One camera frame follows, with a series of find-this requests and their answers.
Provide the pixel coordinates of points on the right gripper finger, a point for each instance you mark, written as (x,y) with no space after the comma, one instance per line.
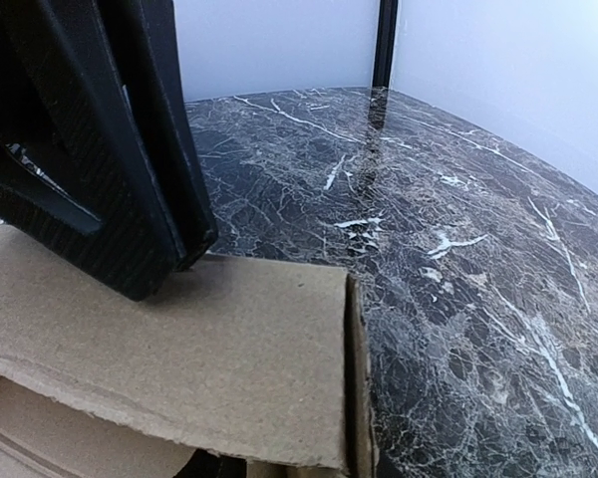
(97,161)

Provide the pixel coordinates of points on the brown cardboard box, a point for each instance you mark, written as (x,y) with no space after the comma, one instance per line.
(239,367)

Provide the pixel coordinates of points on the right black frame post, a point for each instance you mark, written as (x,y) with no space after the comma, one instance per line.
(385,43)

